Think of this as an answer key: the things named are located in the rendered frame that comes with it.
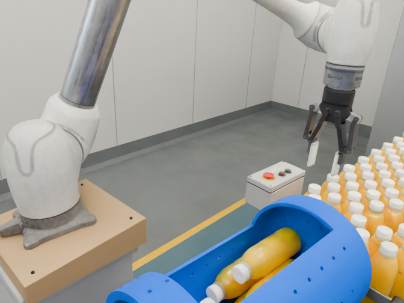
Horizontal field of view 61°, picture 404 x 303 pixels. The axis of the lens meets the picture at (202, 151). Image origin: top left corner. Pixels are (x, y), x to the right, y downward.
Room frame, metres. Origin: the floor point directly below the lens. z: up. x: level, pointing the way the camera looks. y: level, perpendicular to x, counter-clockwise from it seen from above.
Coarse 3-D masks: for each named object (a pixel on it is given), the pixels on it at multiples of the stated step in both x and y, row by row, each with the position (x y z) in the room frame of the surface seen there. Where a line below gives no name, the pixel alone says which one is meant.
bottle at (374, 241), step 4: (372, 236) 0.77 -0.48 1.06; (376, 236) 0.76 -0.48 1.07; (372, 240) 0.76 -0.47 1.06; (376, 240) 0.75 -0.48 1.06; (380, 240) 0.75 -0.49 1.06; (384, 240) 0.74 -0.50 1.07; (388, 240) 0.74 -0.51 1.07; (372, 244) 0.75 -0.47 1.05; (376, 244) 0.75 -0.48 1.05; (380, 244) 0.74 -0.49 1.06; (372, 248) 0.75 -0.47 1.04; (376, 248) 0.74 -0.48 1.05; (372, 252) 0.74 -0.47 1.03
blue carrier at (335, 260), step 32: (256, 224) 0.72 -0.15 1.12; (288, 224) 0.70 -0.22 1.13; (320, 224) 0.65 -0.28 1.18; (224, 256) 0.65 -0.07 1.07; (320, 256) 0.50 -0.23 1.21; (352, 256) 0.54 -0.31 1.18; (128, 288) 0.40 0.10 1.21; (160, 288) 0.39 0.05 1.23; (192, 288) 0.57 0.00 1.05; (288, 288) 0.43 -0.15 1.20; (320, 288) 0.45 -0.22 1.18; (352, 288) 0.50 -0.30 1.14
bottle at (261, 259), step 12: (288, 228) 0.69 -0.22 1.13; (264, 240) 0.64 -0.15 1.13; (276, 240) 0.64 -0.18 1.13; (288, 240) 0.65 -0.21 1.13; (300, 240) 0.66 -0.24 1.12; (252, 252) 0.60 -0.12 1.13; (264, 252) 0.60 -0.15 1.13; (276, 252) 0.61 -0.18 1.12; (288, 252) 0.63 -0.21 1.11; (252, 264) 0.57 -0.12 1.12; (264, 264) 0.57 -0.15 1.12; (276, 264) 0.59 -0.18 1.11; (252, 276) 0.56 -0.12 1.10; (264, 276) 0.57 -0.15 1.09
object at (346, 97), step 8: (328, 88) 0.84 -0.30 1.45; (328, 96) 0.83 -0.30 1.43; (336, 96) 0.82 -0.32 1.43; (344, 96) 0.81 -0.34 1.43; (352, 96) 0.82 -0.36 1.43; (320, 104) 0.87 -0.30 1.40; (328, 104) 0.85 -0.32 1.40; (336, 104) 0.82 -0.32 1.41; (344, 104) 0.81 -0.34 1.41; (352, 104) 0.83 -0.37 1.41; (344, 112) 0.82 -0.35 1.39; (328, 120) 0.85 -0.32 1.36
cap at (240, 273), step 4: (240, 264) 0.57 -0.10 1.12; (232, 268) 0.57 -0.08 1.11; (236, 268) 0.56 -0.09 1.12; (240, 268) 0.56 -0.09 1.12; (244, 268) 0.56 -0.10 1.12; (232, 272) 0.57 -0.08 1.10; (236, 272) 0.56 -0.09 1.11; (240, 272) 0.55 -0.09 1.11; (244, 272) 0.55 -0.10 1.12; (248, 272) 0.56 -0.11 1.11; (236, 276) 0.56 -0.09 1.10; (240, 276) 0.55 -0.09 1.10; (244, 276) 0.55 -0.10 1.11; (248, 276) 0.55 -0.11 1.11; (236, 280) 0.56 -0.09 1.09; (240, 280) 0.55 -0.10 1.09; (244, 280) 0.54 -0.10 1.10
